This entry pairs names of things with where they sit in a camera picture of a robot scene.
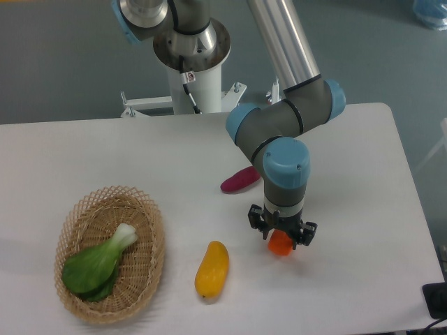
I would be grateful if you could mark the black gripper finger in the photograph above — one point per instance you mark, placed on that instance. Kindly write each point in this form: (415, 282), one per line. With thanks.
(302, 233)
(257, 222)

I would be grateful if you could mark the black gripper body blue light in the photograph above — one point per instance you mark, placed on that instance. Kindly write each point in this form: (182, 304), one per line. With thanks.
(286, 219)

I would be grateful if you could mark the orange fruit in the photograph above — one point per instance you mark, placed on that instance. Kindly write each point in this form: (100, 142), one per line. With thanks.
(280, 243)

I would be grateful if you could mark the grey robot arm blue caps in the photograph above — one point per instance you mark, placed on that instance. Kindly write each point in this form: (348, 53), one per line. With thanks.
(268, 137)

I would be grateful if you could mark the purple sweet potato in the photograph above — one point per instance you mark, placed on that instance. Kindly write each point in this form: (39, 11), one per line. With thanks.
(240, 180)

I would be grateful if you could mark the yellow mango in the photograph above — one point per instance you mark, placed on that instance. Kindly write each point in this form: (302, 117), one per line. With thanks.
(212, 273)

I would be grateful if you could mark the black device at table edge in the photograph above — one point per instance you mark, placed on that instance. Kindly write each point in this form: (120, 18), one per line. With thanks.
(435, 299)

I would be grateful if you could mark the woven bamboo basket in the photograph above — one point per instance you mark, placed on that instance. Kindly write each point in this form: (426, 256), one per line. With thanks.
(93, 220)

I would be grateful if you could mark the green bok choy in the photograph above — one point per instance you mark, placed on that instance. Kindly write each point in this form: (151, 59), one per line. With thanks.
(92, 273)

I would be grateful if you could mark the blue object top right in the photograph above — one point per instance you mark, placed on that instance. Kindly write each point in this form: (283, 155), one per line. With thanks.
(432, 13)

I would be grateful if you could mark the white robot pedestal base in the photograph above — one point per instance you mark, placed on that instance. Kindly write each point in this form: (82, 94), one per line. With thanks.
(193, 65)

